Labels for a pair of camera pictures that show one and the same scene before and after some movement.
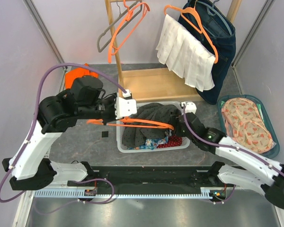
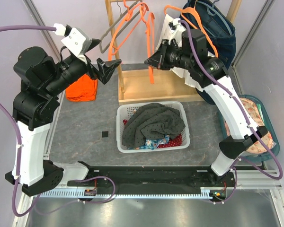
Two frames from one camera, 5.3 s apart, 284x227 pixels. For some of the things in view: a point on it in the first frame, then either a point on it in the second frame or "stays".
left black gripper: x=112 y=99 → x=106 y=68
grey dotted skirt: x=136 y=136 stays
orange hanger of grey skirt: x=163 y=125 → x=152 y=16
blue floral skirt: x=151 y=144 stays
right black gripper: x=173 y=119 → x=158 y=59
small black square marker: x=104 y=134 stays
